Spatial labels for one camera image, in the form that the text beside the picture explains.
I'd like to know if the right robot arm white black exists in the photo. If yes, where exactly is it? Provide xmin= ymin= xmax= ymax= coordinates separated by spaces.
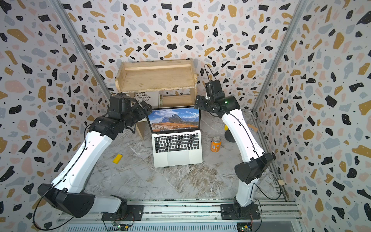
xmin=195 ymin=80 xmax=273 ymax=218

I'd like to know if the yellow rectangular block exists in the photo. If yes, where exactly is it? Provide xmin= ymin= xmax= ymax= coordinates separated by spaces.
xmin=113 ymin=154 xmax=123 ymax=164

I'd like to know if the white book black text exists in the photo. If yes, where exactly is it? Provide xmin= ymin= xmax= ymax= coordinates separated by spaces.
xmin=134 ymin=91 xmax=160 ymax=108

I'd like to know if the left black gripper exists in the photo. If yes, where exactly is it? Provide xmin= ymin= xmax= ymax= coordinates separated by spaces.
xmin=122 ymin=100 xmax=153 ymax=130

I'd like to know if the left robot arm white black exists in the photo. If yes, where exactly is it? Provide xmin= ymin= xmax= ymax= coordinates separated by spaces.
xmin=38 ymin=93 xmax=152 ymax=219

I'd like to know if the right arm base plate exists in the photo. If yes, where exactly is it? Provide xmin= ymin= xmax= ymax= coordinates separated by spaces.
xmin=220 ymin=203 xmax=261 ymax=220

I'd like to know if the orange soda can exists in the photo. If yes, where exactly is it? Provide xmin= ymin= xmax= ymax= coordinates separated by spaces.
xmin=210 ymin=136 xmax=222 ymax=153

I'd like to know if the small wooden stick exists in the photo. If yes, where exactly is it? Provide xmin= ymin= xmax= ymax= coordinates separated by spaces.
xmin=248 ymin=124 xmax=258 ymax=132

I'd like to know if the wooden shelf unit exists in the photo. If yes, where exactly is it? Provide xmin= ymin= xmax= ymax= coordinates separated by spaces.
xmin=115 ymin=58 xmax=198 ymax=140

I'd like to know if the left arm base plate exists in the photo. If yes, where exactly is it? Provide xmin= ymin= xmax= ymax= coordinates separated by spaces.
xmin=101 ymin=205 xmax=145 ymax=221

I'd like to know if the aluminium rail frame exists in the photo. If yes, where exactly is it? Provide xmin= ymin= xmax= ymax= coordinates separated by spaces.
xmin=58 ymin=199 xmax=306 ymax=232

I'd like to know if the silver laptop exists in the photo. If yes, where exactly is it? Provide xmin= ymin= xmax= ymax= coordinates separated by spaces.
xmin=147 ymin=106 xmax=203 ymax=168

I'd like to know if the microphone on black stand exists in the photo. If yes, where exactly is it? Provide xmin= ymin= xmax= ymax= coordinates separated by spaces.
xmin=224 ymin=129 xmax=236 ymax=143

